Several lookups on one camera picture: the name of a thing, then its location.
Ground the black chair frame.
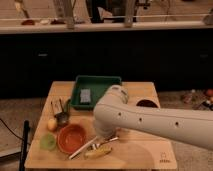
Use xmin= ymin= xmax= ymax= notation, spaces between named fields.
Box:
xmin=19 ymin=120 xmax=30 ymax=171

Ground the silver fork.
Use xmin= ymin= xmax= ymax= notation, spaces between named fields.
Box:
xmin=91 ymin=137 xmax=119 ymax=150

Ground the yellow banana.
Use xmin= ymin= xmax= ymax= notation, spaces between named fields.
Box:
xmin=84 ymin=147 xmax=112 ymax=159

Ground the green plastic tray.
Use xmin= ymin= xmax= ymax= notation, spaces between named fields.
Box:
xmin=70 ymin=75 xmax=122 ymax=110

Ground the dark maroon bowl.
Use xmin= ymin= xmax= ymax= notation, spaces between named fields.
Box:
xmin=136 ymin=99 xmax=158 ymax=108

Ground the small metal pot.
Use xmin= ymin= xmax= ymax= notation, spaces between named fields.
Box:
xmin=51 ymin=99 xmax=69 ymax=126

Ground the black cable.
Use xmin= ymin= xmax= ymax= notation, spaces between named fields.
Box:
xmin=0 ymin=118 xmax=23 ymax=141

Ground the grey sponge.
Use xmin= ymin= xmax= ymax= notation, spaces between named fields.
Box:
xmin=80 ymin=89 xmax=91 ymax=104

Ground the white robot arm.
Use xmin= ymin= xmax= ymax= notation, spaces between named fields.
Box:
xmin=93 ymin=85 xmax=213 ymax=150

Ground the red bowl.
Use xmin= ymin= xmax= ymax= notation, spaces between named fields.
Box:
xmin=57 ymin=124 xmax=86 ymax=154

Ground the small green cup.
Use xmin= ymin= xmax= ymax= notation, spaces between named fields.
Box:
xmin=40 ymin=133 xmax=56 ymax=150

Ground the yellow lemon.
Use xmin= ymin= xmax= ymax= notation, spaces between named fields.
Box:
xmin=47 ymin=118 xmax=58 ymax=131

